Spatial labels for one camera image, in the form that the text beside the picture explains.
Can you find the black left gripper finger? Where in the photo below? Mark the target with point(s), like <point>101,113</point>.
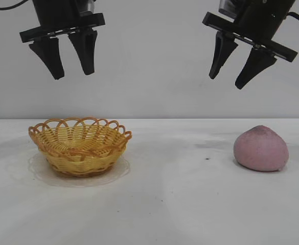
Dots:
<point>86,53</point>
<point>50,58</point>

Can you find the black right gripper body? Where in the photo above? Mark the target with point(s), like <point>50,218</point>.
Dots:
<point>263,18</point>

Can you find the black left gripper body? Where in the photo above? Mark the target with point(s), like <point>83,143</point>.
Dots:
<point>59,15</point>

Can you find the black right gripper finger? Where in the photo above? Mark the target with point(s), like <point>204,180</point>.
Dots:
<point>222,51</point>
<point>256,66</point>

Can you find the pink peach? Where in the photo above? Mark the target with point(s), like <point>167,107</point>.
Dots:
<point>260,150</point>

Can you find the yellow woven wicker basket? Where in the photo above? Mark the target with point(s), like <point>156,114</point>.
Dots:
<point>88,163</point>

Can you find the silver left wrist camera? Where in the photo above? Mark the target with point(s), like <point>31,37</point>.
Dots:
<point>86,6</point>

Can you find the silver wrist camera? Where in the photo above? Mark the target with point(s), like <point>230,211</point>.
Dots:
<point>227,9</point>
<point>86,6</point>

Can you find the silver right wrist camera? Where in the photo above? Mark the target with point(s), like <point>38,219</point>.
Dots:
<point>227,9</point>

